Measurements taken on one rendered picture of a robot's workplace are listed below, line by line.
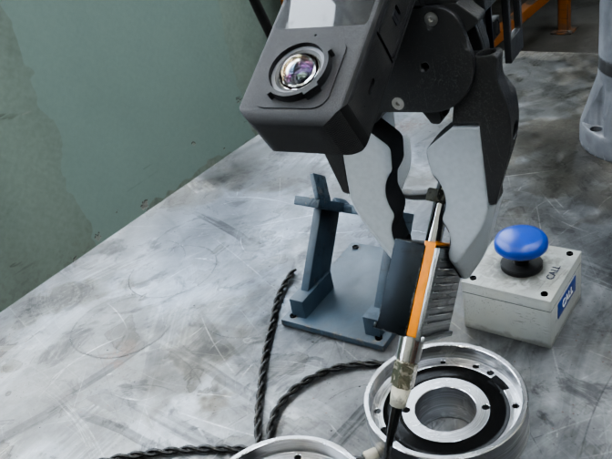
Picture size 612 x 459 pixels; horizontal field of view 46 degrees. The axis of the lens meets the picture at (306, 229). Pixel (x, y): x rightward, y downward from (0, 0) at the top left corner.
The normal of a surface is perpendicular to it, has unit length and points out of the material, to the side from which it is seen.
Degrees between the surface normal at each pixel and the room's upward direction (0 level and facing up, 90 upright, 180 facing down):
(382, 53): 89
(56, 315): 0
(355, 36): 31
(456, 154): 90
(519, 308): 90
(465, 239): 90
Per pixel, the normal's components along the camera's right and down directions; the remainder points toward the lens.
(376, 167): -0.47, 0.53
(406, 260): -0.50, -0.04
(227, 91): 0.80, 0.17
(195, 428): -0.18, -0.84
